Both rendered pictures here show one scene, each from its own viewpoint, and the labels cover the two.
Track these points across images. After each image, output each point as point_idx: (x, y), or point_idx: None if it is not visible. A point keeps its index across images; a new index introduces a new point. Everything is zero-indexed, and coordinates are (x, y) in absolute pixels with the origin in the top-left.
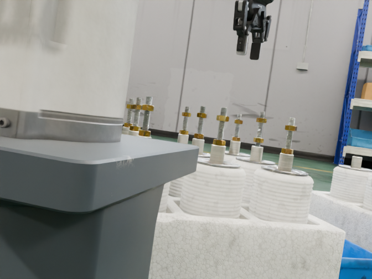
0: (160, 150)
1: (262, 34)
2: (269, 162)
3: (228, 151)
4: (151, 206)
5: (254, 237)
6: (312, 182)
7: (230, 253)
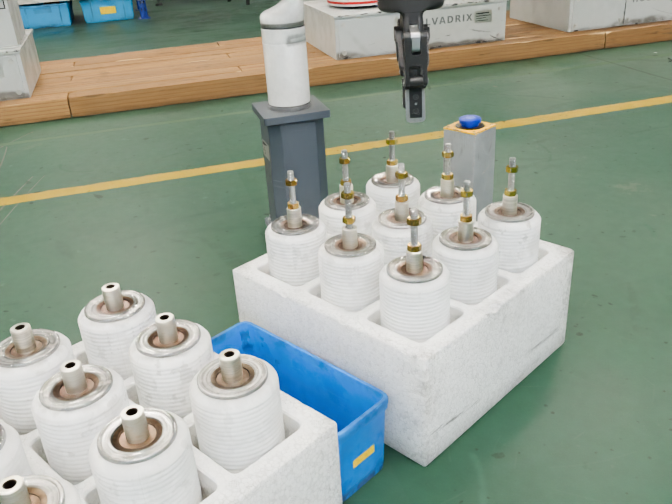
0: (258, 110)
1: (403, 72)
2: (333, 248)
3: (434, 275)
4: (265, 126)
5: None
6: (265, 231)
7: None
